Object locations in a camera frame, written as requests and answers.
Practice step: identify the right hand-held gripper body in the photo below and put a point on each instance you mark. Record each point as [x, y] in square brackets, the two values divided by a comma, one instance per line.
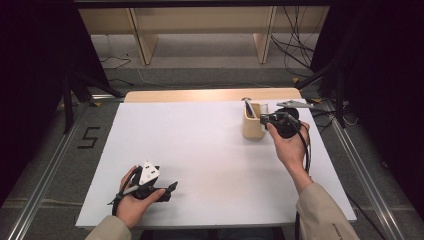
[286, 125]

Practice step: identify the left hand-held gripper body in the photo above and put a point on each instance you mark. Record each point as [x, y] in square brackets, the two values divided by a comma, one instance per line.
[148, 173]

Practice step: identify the white tube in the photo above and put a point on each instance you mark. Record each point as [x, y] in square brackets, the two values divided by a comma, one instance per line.
[264, 108]

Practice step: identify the white pen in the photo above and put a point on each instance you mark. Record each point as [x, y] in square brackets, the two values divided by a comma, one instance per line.
[253, 114]

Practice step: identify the beige pen holder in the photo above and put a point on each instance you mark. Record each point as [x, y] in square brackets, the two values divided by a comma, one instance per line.
[251, 128]

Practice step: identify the person's right hand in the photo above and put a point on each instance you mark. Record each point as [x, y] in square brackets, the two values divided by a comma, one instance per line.
[291, 150]

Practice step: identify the person's left hand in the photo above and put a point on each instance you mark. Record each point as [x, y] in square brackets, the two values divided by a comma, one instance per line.
[130, 209]

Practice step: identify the white table cover board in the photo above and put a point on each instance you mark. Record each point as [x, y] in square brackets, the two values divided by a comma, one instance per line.
[200, 150]

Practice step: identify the black metal stand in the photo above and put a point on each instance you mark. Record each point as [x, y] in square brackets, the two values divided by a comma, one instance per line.
[339, 93]

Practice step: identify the light wooden table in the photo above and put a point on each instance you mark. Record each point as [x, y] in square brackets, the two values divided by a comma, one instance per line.
[200, 95]

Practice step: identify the black tripod stand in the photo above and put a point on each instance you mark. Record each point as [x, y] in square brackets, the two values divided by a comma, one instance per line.
[68, 106]

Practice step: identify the dark curtain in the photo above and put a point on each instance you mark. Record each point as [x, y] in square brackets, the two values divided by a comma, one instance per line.
[390, 83]
[30, 83]

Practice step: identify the light wooden desk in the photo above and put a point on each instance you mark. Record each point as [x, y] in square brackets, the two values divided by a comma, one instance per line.
[200, 18]

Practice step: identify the aluminium floor rail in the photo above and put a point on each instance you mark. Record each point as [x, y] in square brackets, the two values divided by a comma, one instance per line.
[43, 186]
[363, 170]

